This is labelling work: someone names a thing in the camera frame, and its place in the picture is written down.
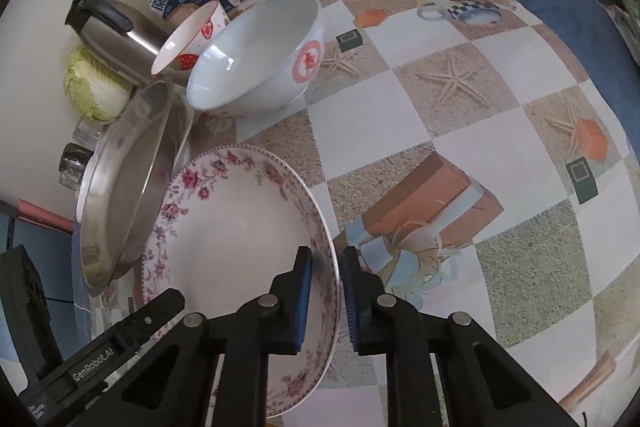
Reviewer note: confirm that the large white bowl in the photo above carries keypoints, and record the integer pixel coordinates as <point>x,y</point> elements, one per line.
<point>250,57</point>

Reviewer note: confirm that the clear drinking glass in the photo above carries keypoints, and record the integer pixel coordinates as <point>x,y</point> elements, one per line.
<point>90,132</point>

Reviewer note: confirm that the napa cabbage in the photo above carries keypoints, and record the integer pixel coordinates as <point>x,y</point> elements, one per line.
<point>95,87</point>

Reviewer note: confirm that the checkered printed tablecloth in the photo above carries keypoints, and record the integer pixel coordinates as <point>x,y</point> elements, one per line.
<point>450,132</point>

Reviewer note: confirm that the reddish wooden frame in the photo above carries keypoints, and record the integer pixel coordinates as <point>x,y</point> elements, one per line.
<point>40,214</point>

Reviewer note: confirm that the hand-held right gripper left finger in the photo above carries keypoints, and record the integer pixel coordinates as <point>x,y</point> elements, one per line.
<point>301,302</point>

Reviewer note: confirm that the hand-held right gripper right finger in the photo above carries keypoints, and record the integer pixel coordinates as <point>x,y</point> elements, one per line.
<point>350,307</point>

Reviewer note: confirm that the stainless steel thermos jug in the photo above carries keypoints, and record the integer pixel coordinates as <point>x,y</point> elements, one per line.
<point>130,37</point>

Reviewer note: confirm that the small strawberry print bowl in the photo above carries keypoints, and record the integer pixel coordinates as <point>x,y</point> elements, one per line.
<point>200,32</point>

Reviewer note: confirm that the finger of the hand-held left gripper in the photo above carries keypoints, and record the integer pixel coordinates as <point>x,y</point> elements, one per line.
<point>90,369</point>

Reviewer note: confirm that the floral rimmed white plate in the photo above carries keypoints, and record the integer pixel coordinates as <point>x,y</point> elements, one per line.
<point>240,232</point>

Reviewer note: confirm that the metal basin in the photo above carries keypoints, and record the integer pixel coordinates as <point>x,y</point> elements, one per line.
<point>125,187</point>

